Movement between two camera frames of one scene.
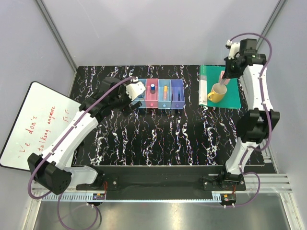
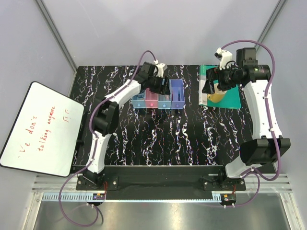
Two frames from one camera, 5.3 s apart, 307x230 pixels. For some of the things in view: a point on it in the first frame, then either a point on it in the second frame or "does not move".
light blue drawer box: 161,103 does not move
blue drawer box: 142,97 does not move
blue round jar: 141,96 does not move
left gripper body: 123,101 -> 155,84
